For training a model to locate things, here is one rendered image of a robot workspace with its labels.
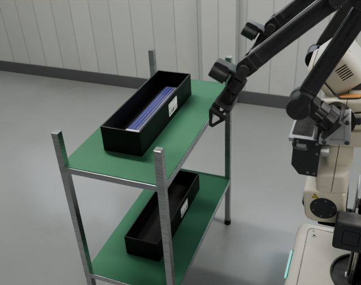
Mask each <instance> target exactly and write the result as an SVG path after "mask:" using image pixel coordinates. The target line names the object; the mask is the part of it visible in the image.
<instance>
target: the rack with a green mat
mask: <svg viewBox="0 0 361 285"><path fill-rule="evenodd" d="M148 54H149V66H150V77H152V76H153V74H155V73H156V72H157V68H156V55H155V49H149V50H148ZM230 77H231V75H229V78H228V79H227V80H226V82H225V83H218V82H213V81H203V80H193V79H191V91H192V95H191V96H190V97H189V98H188V99H187V101H186V102H185V103H184V104H183V106H182V107H181V108H180V110H179V111H178V112H177V113H176V115H175V116H174V117H173V118H172V120H171V121H170V122H169V123H168V124H167V126H166V127H165V129H164V130H163V131H162V132H161V133H160V135H159V136H158V137H157V138H156V140H155V141H154V142H153V143H152V145H151V146H150V147H149V148H148V150H147V151H146V152H145V154H144V155H143V156H142V157H140V156H134V155H130V154H124V153H118V152H112V151H108V150H104V146H103V140H102V134H101V126H100V127H99V128H98V129H97V130H96V131H95V132H94V133H93V134H92V135H90V136H89V137H88V138H87V139H86V140H85V141H84V142H83V143H82V144H81V145H80V146H79V147H78V148H77V149H76V150H75V151H74V152H73V153H72V154H71V155H70V156H69V157H67V152H66V147H65V144H64V140H63V135H62V131H61V130H57V129H55V130H54V131H52V133H51V137H52V140H53V144H54V149H55V153H56V157H57V160H58V165H59V170H60V174H61V177H62V181H63V186H64V190H65V193H66V198H67V202H68V207H69V211H70V214H71V219H72V223H73V227H74V231H75V235H76V240H77V244H78V247H79V251H80V256H81V260H82V265H83V268H84V273H85V277H86V281H87V284H88V285H96V282H95V279H98V280H101V281H104V282H108V283H112V284H115V285H182V284H183V282H184V280H185V278H186V276H187V274H188V272H189V270H190V267H191V265H192V263H193V261H194V259H195V257H196V255H197V253H198V251H199V248H200V246H201V244H202V242H203V239H204V238H205V236H206V234H207V231H208V229H209V227H210V225H211V223H212V220H213V218H214V216H215V214H216V212H217V210H218V208H219V206H220V204H221V201H222V199H223V197H224V195H225V219H224V223H225V224H226V225H230V224H231V218H230V201H231V146H232V111H230V113H229V114H227V113H225V116H227V119H226V120H225V176H220V175H214V174H208V173H205V172H199V171H193V170H187V169H181V167H182V165H183V164H184V162H185V161H186V159H187V158H188V156H189V154H190V153H191V152H192V150H193V148H194V147H195V145H196V144H197V142H198V140H199V139H200V138H201V136H202V135H203V133H204V131H205V130H206V128H207V127H208V125H209V109H210V107H211V106H212V104H213V103H214V101H215V100H216V98H217V97H218V95H219V94H220V93H221V91H222V90H223V89H224V87H225V86H226V84H227V82H228V80H229V79H230ZM179 170H182V171H188V172H194V173H198V174H199V191H198V193H197V195H196V196H195V198H194V200H193V202H192V204H191V206H190V208H189V209H188V211H187V213H186V214H185V216H184V219H183V220H182V222H181V224H180V225H179V227H178V229H177V231H176V233H175V235H174V236H173V238H172V236H171V223H170V216H169V203H168V190H167V189H168V187H169V186H170V184H171V183H172V181H173V180H174V178H175V176H176V175H177V173H178V172H179ZM71 174H73V175H78V176H83V177H87V178H92V179H97V180H103V181H106V182H112V183H116V184H122V185H127V186H130V187H136V188H141V189H143V190H142V192H141V193H140V195H139V196H138V197H137V199H136V200H135V202H134V203H133V205H132V206H131V207H130V209H129V210H128V211H127V213H126V214H125V216H124V217H123V219H122V220H121V221H120V223H119V224H118V225H117V227H116V229H114V231H113V233H112V234H111V235H110V237H109V238H108V239H107V241H106V242H105V244H104V245H103V247H102V248H101V249H100V251H99V252H98V253H97V255H96V256H95V258H94V259H93V261H92V262H91V259H90V255H89V250H88V245H87V242H86V237H85V232H84V228H83V224H82V220H81V215H80V210H79V205H78V202H77V197H76V192H75V188H74V185H73V180H72V175H71ZM154 192H157V193H158V204H159V215H160V225H161V232H162V243H163V254H164V255H163V257H162V258H161V260H160V262H158V261H154V260H150V259H147V258H143V257H139V256H134V255H132V254H128V253H127V250H126V246H125V239H124V236H125V234H126V233H127V232H128V230H129V229H130V227H131V226H132V224H133V223H134V221H135V220H136V218H137V217H138V215H139V214H140V212H141V211H142V209H143V208H144V207H145V205H146V204H147V202H148V201H149V199H150V197H151V196H152V195H153V193H154Z"/></svg>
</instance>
